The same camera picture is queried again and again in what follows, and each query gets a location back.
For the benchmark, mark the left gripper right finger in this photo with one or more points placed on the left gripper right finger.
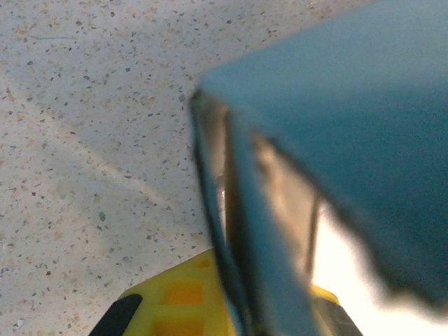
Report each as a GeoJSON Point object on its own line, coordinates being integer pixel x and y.
{"type": "Point", "coordinates": [330, 311]}

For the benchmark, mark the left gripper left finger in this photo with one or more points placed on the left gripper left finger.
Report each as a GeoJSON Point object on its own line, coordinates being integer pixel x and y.
{"type": "Point", "coordinates": [175, 301]}

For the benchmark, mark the white paper box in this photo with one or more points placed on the white paper box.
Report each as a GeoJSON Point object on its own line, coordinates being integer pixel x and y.
{"type": "Point", "coordinates": [350, 122]}

